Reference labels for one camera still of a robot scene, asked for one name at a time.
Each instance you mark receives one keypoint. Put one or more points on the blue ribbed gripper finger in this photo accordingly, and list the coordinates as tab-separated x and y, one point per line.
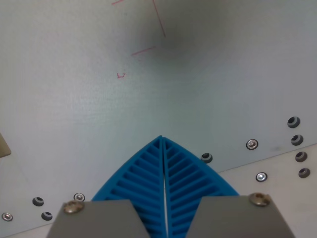
128	183
193	178

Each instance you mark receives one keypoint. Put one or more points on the dark recessed bolt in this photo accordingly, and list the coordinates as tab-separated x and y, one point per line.
297	140
206	158

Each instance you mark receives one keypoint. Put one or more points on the silver countersunk screw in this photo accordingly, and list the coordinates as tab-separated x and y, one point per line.
79	197
261	177
252	144
7	216

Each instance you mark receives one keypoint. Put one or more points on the tan flat block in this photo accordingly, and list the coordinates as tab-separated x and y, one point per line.
3	147

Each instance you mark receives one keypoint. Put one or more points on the grey metal base plate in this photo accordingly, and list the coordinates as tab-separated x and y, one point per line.
74	99

